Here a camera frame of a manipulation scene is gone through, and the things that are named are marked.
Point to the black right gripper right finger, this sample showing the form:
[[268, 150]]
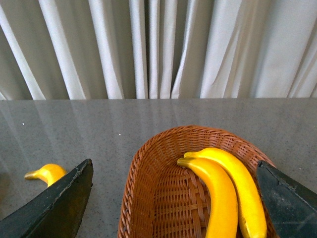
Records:
[[291, 206]]

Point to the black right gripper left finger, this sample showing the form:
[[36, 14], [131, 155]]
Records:
[[57, 212]]

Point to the yellow banana right on table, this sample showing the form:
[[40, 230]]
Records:
[[49, 173]]

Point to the front yellow banana in basket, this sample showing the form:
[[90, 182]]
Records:
[[223, 221]]

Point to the yellow banana in basket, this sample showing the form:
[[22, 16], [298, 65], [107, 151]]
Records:
[[251, 216], [223, 221]]

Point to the right wicker basket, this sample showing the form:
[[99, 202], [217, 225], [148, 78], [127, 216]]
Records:
[[164, 200]]

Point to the white pleated curtain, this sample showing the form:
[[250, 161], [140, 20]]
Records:
[[157, 49]]

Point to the rear yellow banana in basket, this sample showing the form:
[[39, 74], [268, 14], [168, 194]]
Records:
[[251, 216]]

